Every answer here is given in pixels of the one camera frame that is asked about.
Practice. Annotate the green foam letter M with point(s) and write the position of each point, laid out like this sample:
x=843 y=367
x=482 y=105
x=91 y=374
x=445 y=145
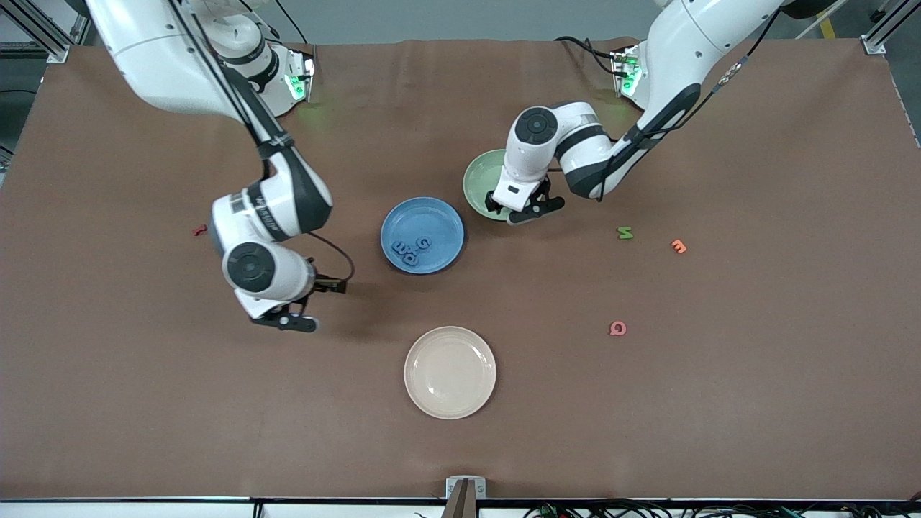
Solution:
x=624 y=233

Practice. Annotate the blue foam letter E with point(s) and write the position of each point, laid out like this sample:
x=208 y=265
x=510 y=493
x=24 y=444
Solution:
x=398 y=247

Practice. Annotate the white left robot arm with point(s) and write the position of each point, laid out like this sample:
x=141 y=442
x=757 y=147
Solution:
x=683 y=43

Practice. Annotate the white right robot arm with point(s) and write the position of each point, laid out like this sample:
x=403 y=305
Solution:
x=158 y=57

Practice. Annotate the light green plate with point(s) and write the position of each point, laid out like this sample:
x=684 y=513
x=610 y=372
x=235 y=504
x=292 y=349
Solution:
x=478 y=180

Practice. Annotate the blue plate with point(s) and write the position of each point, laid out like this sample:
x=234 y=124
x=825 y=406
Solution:
x=439 y=219

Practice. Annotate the brown table cover sheet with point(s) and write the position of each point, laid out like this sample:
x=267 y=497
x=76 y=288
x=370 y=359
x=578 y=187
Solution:
x=216 y=417

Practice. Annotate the pink foam letter Q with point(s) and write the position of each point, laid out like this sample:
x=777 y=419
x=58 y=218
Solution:
x=612 y=329

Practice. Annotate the beige plate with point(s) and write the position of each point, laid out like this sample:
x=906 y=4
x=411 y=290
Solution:
x=450 y=373

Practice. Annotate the white table edge rail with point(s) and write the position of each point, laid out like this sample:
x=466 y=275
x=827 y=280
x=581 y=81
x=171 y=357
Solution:
x=144 y=511

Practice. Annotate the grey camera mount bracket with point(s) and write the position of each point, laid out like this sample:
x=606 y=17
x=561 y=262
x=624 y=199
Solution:
x=465 y=489

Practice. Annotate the aluminium frame post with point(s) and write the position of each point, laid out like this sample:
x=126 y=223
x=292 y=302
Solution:
x=78 y=18
x=874 y=44
x=57 y=54

